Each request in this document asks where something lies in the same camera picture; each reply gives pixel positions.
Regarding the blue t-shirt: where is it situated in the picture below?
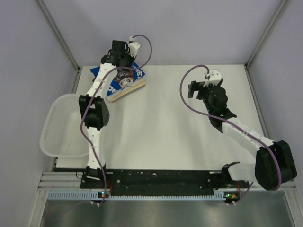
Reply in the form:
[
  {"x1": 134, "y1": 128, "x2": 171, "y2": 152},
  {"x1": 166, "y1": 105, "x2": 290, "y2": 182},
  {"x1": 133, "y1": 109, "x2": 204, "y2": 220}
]
[{"x1": 86, "y1": 63, "x2": 146, "y2": 102}]

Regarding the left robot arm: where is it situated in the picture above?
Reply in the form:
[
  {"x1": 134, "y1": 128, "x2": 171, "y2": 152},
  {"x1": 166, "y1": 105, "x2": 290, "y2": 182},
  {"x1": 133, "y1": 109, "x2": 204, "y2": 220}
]
[{"x1": 78, "y1": 37, "x2": 140, "y2": 188}]

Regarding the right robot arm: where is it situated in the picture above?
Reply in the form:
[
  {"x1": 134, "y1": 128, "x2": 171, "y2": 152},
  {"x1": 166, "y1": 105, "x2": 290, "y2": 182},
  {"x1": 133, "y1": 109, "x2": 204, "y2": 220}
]
[{"x1": 188, "y1": 81, "x2": 297, "y2": 190}]

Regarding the beige folded t-shirt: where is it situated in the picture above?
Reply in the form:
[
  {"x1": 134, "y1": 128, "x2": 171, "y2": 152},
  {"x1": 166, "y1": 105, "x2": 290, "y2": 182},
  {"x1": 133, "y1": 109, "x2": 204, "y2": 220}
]
[{"x1": 108, "y1": 81, "x2": 146, "y2": 103}]

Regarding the white plastic basket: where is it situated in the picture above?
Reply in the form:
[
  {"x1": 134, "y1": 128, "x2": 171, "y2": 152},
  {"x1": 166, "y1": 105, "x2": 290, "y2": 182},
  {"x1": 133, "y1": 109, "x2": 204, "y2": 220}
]
[{"x1": 39, "y1": 94, "x2": 89, "y2": 158}]

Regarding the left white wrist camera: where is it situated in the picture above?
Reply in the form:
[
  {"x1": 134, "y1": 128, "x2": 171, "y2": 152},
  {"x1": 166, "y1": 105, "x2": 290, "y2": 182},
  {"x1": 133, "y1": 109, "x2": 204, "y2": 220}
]
[{"x1": 128, "y1": 36, "x2": 141, "y2": 59}]

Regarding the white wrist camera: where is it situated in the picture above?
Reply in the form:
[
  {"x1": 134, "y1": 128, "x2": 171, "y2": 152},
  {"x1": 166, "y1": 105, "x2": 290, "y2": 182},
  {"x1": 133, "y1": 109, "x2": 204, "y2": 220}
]
[
  {"x1": 203, "y1": 69, "x2": 222, "y2": 87},
  {"x1": 128, "y1": 36, "x2": 141, "y2": 59}
]

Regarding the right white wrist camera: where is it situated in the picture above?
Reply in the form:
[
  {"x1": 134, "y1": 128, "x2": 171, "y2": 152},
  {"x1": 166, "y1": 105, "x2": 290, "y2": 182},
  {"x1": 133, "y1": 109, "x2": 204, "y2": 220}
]
[{"x1": 203, "y1": 69, "x2": 222, "y2": 87}]

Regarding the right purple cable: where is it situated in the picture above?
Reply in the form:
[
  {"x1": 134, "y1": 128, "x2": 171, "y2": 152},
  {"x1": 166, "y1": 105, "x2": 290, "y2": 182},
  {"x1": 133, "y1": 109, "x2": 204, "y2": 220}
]
[{"x1": 180, "y1": 65, "x2": 283, "y2": 206}]

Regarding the purple cable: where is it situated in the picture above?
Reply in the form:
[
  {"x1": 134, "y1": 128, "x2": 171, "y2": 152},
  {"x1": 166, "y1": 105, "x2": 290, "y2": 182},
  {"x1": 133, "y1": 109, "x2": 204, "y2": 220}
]
[
  {"x1": 180, "y1": 65, "x2": 283, "y2": 206},
  {"x1": 80, "y1": 35, "x2": 152, "y2": 206}
]

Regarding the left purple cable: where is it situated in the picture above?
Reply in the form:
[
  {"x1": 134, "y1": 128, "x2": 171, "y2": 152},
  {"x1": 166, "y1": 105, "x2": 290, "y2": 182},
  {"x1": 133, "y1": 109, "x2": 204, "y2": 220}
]
[{"x1": 80, "y1": 35, "x2": 152, "y2": 206}]

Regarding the right aluminium frame post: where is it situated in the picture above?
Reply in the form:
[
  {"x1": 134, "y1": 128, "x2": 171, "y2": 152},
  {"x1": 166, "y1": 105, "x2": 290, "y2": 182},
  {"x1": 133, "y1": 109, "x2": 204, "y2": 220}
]
[{"x1": 245, "y1": 0, "x2": 291, "y2": 69}]

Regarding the aluminium frame post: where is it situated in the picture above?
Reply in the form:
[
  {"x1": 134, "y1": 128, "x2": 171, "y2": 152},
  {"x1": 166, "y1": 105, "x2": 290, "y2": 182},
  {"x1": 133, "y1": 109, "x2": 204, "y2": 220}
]
[
  {"x1": 35, "y1": 0, "x2": 80, "y2": 71},
  {"x1": 245, "y1": 0, "x2": 291, "y2": 69}
]

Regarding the left aluminium frame post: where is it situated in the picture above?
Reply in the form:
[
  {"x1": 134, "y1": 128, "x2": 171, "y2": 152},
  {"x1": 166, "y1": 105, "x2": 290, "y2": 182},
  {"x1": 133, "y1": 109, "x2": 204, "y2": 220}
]
[{"x1": 35, "y1": 0, "x2": 80, "y2": 71}]

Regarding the grey slotted cable duct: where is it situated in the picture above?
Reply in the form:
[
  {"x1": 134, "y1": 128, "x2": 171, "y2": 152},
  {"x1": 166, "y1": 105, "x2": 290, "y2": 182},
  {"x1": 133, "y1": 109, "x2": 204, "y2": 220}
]
[{"x1": 47, "y1": 191, "x2": 238, "y2": 201}]

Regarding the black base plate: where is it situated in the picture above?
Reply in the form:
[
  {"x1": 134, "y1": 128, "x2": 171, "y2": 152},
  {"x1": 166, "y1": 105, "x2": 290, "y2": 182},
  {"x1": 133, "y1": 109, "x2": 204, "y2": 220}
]
[{"x1": 80, "y1": 168, "x2": 239, "y2": 196}]

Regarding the aluminium front rail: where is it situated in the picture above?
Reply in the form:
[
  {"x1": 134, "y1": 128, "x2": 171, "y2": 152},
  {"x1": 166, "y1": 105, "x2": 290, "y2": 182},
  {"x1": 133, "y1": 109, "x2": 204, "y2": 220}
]
[{"x1": 38, "y1": 172, "x2": 297, "y2": 191}]

